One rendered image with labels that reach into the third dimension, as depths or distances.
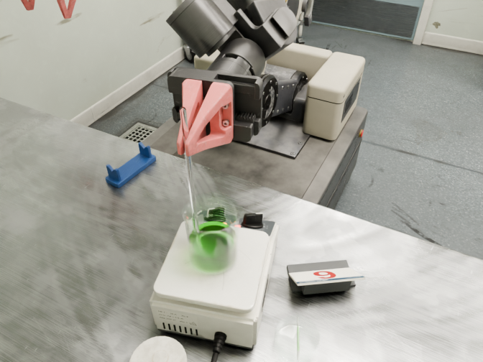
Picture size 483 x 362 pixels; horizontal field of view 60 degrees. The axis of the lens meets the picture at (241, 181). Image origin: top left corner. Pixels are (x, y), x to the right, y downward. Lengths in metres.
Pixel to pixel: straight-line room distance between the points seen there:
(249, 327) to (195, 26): 0.35
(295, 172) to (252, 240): 0.86
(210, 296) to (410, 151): 1.84
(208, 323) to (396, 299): 0.26
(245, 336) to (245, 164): 0.95
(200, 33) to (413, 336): 0.45
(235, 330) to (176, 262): 0.11
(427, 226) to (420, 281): 1.20
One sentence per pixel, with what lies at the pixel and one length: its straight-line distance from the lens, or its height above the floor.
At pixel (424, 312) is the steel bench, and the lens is 0.63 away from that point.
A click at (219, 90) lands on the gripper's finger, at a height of 1.04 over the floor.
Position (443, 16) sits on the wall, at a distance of 3.41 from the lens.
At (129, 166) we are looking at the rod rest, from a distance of 0.80.
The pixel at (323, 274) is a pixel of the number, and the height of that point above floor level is 0.77.
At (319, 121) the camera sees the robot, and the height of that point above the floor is 0.44.
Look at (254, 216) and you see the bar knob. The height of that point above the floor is 0.81.
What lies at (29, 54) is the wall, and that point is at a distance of 2.10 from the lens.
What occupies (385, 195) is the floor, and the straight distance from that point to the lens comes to 1.93.
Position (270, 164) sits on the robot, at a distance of 1.41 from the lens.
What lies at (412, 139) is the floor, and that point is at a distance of 2.33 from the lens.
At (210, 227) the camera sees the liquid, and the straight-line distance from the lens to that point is 0.51.
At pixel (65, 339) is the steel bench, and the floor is 0.75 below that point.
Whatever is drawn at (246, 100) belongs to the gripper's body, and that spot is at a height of 1.02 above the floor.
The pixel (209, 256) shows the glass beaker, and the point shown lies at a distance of 0.48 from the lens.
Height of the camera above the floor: 1.25
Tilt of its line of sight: 41 degrees down
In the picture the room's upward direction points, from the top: straight up
